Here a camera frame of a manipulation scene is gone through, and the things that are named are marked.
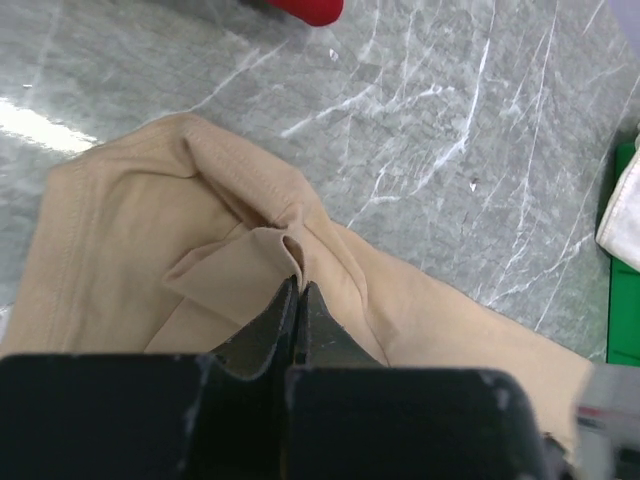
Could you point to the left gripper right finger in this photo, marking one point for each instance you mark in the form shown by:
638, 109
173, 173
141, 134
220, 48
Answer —
320, 341

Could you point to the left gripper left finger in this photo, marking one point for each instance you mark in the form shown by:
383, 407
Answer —
263, 342

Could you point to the beige t shirt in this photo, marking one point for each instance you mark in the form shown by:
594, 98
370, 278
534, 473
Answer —
173, 237

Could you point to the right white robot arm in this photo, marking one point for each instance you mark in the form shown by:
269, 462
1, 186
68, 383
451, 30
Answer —
607, 416

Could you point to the green plastic tray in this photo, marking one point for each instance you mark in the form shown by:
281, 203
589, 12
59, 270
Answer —
623, 325

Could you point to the white t shirt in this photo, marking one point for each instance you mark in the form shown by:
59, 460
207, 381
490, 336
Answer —
618, 231

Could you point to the folded red t shirt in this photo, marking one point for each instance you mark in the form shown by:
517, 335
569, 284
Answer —
316, 13

